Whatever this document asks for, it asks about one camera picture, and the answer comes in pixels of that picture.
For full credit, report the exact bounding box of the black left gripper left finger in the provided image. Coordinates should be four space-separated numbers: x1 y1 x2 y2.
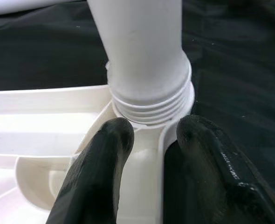
45 117 135 224

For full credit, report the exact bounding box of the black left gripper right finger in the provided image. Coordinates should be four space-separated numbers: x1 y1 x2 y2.
167 115 275 224

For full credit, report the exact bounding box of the white plastic ribbed table top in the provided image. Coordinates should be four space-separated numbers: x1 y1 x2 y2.
0 83 197 224

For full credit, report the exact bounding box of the white tapered table leg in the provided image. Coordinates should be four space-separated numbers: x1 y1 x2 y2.
0 0 92 17
87 0 193 128

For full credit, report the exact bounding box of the black table cloth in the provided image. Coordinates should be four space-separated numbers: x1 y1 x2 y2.
0 0 275 210

